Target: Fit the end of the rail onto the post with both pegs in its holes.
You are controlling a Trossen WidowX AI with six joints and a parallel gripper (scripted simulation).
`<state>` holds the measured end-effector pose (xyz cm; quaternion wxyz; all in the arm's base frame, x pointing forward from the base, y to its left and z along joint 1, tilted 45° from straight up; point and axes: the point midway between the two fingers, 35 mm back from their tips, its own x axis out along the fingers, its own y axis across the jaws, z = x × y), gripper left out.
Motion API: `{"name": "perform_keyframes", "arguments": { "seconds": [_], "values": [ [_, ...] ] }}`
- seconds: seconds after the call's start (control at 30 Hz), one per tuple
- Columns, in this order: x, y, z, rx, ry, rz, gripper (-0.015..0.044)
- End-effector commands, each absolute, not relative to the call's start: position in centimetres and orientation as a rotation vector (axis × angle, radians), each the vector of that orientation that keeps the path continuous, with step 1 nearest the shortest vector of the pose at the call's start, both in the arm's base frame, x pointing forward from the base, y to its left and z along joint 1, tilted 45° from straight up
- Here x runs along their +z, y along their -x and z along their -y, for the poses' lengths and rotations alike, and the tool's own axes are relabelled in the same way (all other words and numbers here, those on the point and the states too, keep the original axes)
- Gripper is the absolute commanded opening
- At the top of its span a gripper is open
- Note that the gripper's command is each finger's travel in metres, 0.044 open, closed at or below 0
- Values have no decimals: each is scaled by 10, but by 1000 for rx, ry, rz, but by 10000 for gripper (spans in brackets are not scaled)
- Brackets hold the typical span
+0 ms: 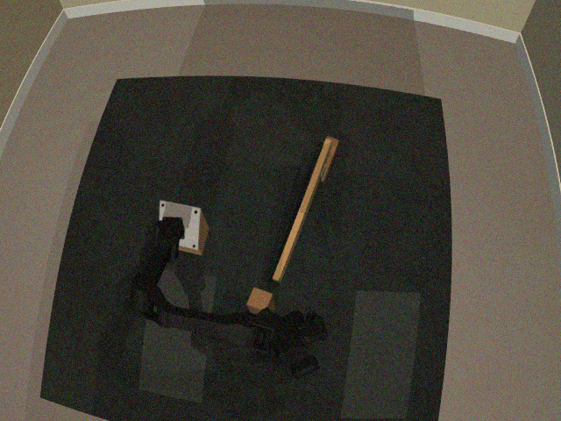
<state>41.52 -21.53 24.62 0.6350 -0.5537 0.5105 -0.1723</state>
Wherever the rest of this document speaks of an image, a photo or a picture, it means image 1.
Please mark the long brown wooden rail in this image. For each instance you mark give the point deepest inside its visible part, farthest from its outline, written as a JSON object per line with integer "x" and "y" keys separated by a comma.
{"x": 302, "y": 213}

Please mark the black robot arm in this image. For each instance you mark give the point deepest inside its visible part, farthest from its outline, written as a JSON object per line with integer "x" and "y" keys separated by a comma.
{"x": 239, "y": 328}

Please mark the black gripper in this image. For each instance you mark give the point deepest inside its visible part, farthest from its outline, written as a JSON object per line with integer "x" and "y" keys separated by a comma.
{"x": 309, "y": 364}

